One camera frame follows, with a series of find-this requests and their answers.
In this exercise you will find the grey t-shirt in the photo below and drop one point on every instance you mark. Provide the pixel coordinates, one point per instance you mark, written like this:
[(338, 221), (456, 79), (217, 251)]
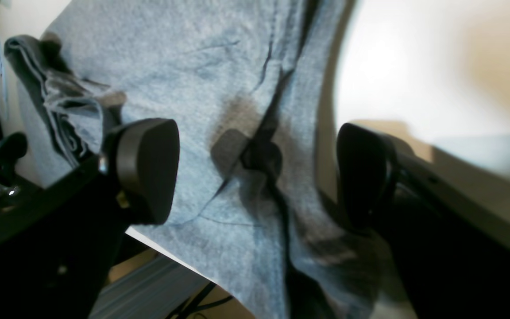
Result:
[(243, 81)]

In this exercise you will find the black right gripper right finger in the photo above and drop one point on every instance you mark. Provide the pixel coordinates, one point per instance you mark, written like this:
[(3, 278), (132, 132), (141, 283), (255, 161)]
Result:
[(452, 255)]

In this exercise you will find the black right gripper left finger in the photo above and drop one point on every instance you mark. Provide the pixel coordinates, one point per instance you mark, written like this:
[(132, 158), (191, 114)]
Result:
[(56, 249)]

